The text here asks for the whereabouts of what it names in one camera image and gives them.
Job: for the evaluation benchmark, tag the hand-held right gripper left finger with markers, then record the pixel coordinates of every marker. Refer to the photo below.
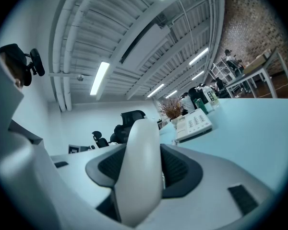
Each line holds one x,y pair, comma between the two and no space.
105,166

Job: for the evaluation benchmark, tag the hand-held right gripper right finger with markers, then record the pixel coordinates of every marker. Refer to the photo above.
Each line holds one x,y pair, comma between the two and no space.
182,169

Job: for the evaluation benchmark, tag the white black-patterned box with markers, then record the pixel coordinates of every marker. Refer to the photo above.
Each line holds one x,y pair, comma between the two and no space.
74,149

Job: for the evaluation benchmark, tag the white desk telephone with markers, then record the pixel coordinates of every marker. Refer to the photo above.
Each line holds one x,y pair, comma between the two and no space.
194,124

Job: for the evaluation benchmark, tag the white plant pot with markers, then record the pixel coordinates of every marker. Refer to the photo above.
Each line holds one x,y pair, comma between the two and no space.
175,122

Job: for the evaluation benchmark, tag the large black mesh office chair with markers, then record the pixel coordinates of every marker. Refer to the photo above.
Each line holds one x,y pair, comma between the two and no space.
130,120

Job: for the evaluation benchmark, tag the dried brown plant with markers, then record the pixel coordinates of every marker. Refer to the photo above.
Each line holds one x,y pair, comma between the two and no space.
171,106

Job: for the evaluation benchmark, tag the green drink carton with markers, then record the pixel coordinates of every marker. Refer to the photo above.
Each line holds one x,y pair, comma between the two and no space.
200,105

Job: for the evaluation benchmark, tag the ceiling light panel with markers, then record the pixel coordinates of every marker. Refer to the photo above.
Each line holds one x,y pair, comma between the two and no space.
198,56
100,78
198,75
171,94
156,90

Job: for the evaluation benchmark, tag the clear bottle with white label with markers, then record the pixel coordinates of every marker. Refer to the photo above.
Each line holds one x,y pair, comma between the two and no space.
211,97

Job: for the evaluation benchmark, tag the small ceiling dome sensor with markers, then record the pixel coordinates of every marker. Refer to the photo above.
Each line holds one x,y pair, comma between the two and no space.
80,77

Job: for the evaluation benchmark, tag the white shelf rack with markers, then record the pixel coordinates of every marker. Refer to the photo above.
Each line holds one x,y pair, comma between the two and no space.
220,69

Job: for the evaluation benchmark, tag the white ceiling pipe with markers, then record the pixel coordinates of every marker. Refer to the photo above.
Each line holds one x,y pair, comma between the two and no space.
68,61
58,56

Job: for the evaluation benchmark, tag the grey desk with white legs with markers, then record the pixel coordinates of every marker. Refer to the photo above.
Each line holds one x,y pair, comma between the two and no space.
259,69

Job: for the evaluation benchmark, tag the long beige cardboard box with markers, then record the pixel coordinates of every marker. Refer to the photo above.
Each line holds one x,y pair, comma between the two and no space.
254,65

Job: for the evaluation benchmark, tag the white ceiling air conditioner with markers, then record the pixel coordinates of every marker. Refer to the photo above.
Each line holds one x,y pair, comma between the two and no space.
146,43

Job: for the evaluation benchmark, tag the person's face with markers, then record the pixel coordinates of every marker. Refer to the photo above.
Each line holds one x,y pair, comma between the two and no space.
13,74

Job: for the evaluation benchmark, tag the black head-mounted camera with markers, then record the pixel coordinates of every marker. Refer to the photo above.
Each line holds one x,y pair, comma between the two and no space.
37,61

